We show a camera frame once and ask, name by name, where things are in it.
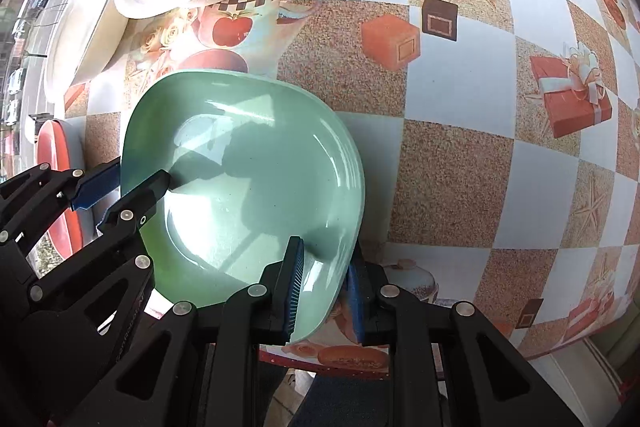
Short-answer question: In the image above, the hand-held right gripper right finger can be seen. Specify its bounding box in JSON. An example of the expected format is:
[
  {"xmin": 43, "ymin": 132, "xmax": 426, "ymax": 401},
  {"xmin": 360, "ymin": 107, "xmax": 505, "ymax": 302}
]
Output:
[{"xmin": 347, "ymin": 242, "xmax": 586, "ymax": 427}]

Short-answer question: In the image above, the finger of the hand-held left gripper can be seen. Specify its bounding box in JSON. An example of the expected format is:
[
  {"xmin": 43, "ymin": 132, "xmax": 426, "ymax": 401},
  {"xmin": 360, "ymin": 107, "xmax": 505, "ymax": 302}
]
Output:
[
  {"xmin": 30, "ymin": 170, "xmax": 172, "ymax": 358},
  {"xmin": 0, "ymin": 157, "xmax": 123, "ymax": 258}
]

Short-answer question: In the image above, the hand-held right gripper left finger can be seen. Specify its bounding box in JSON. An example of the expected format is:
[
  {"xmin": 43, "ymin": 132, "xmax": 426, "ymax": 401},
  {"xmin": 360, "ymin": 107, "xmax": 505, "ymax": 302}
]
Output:
[{"xmin": 55, "ymin": 236, "xmax": 306, "ymax": 427}]

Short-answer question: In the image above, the green plate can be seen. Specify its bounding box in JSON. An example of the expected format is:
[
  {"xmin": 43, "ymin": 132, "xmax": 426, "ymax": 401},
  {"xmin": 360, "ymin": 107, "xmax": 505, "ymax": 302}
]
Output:
[{"xmin": 120, "ymin": 69, "xmax": 367, "ymax": 344}]

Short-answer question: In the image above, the dark blue cloth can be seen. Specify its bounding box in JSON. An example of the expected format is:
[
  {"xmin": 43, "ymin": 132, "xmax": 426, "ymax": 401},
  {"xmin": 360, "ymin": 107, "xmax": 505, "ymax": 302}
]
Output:
[{"xmin": 257, "ymin": 357, "xmax": 401, "ymax": 427}]

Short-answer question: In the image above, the white furniture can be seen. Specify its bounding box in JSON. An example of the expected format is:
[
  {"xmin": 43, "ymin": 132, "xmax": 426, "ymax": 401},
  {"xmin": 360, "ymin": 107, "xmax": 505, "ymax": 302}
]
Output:
[{"xmin": 525, "ymin": 332, "xmax": 640, "ymax": 427}]

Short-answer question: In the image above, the printed checkered tablecloth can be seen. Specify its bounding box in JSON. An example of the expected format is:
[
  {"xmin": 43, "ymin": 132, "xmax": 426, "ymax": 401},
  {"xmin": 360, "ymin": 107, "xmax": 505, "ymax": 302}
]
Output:
[{"xmin": 62, "ymin": 0, "xmax": 640, "ymax": 378}]

